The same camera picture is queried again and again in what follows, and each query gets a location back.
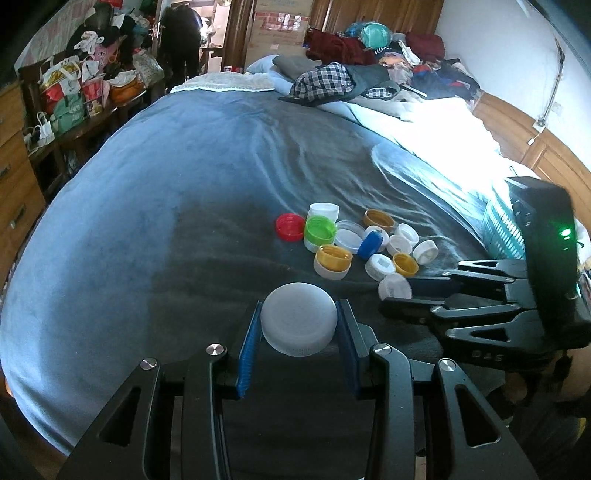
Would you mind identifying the person in dark clothes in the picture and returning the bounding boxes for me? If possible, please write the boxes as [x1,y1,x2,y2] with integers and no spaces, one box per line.
[160,5,202,90]

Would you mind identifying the large white lid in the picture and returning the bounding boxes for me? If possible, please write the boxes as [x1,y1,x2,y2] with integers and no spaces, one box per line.
[260,282,338,358]

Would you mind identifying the green cap on white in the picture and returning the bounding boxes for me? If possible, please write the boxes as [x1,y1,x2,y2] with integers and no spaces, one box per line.
[304,215,337,253]

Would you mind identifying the blue grey bed blanket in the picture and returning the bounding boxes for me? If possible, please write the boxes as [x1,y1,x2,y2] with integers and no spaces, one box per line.
[1,91,487,453]

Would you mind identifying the pile of clothes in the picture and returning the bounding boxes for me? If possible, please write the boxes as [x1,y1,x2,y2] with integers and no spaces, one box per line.
[304,22,481,102]

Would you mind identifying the teal round ball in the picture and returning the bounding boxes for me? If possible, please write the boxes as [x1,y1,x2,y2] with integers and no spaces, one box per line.
[358,22,393,50]

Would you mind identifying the yellow cap on white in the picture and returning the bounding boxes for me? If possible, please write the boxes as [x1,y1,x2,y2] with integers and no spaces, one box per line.
[314,245,353,281]

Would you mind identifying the wooden headboard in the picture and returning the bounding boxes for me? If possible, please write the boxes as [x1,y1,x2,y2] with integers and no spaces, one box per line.
[473,93,591,231]

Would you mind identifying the wooden drawer dresser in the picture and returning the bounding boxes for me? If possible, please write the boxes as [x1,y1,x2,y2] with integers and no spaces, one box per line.
[0,82,46,284]

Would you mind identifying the white duvet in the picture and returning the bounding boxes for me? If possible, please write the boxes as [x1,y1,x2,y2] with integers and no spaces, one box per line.
[321,96,538,201]

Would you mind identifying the turquoise perforated plastic basket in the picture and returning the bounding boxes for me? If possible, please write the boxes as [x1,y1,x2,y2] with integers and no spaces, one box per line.
[482,182,525,260]

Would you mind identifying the plaid and denim clothing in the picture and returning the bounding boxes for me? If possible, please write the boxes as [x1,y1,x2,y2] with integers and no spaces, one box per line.
[283,62,401,107]

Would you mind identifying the blue bottle cap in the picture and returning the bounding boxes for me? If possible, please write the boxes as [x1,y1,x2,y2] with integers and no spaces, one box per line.
[356,230,383,261]

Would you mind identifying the cluttered bags on bench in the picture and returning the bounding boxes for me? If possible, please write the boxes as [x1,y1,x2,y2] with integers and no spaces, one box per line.
[15,1,169,152]

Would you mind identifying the cardboard box red print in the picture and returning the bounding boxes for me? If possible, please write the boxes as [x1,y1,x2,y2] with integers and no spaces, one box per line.
[245,0,314,67]

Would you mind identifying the red bottle cap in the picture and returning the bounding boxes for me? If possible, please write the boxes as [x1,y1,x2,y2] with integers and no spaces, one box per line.
[274,213,305,242]

